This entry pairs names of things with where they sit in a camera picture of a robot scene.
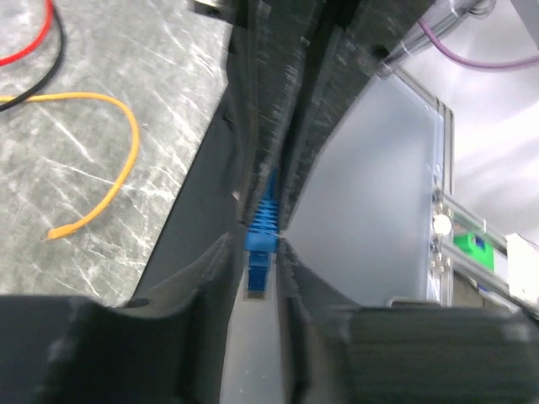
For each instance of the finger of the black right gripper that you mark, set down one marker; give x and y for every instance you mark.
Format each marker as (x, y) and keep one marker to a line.
(265, 64)
(351, 41)

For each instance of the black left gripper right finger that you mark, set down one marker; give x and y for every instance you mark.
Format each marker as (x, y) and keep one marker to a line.
(335, 351)

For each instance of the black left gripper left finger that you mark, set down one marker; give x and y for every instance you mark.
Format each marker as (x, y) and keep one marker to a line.
(166, 346)

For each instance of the aluminium rail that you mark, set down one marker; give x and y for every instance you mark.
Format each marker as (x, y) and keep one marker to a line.
(464, 243)

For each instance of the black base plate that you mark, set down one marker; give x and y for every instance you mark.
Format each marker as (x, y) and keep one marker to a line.
(196, 235)

